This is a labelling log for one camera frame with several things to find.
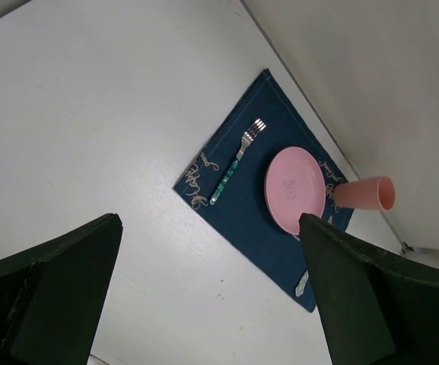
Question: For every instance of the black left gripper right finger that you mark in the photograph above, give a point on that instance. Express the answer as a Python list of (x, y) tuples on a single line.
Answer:
[(376, 307)]

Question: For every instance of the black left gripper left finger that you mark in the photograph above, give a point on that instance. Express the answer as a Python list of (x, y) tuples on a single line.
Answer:
[(52, 295)]

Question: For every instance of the pink plastic cup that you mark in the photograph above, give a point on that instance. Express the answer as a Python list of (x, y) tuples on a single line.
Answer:
[(374, 194)]

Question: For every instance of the pink plastic plate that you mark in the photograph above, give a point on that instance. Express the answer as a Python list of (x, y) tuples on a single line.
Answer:
[(294, 185)]

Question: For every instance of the dark blue cloth placemat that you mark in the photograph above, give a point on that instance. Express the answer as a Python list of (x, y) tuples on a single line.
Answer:
[(241, 215)]

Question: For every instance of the fork with green handle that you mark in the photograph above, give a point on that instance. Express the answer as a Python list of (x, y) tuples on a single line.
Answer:
[(247, 139)]

